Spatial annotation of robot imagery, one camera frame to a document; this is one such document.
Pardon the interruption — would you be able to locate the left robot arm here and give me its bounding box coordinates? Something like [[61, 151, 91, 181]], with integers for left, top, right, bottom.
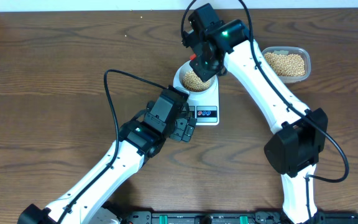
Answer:
[[18, 86, 196, 223]]

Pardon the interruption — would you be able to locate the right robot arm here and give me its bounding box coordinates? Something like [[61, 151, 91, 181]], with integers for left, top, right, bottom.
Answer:
[[181, 4, 328, 223]]

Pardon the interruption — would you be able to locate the white digital kitchen scale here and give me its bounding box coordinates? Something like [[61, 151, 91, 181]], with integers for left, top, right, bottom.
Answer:
[[173, 73, 219, 126]]

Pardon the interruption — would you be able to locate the soybeans pile in bowl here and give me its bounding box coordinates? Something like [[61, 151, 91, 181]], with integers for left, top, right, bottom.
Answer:
[[182, 70, 211, 92]]

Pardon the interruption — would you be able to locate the light grey round bowl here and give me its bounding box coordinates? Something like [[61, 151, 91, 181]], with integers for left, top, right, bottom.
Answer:
[[176, 61, 218, 93]]

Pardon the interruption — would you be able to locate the clear container of soybeans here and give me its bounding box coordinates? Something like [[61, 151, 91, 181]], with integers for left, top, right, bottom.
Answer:
[[262, 47, 311, 84]]

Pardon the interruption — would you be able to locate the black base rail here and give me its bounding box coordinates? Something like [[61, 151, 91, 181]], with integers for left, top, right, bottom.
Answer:
[[94, 202, 358, 224]]

